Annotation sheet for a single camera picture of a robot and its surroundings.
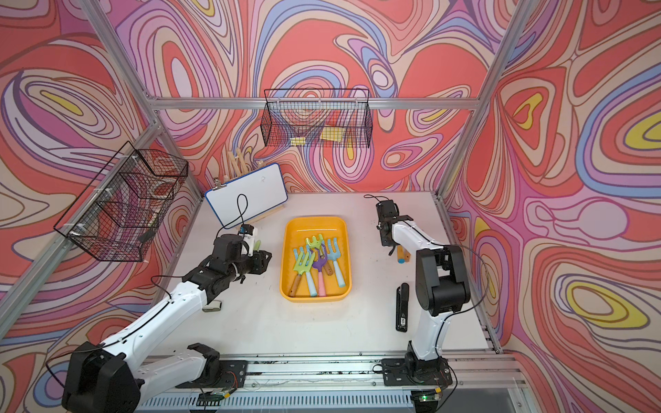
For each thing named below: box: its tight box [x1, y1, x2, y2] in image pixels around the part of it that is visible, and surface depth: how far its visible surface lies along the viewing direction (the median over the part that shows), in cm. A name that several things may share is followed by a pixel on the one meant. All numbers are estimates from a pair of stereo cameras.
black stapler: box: [395, 282, 410, 333], surface depth 85 cm
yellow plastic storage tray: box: [280, 216, 353, 303], surface depth 95 cm
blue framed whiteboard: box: [204, 163, 289, 230], surface depth 95 cm
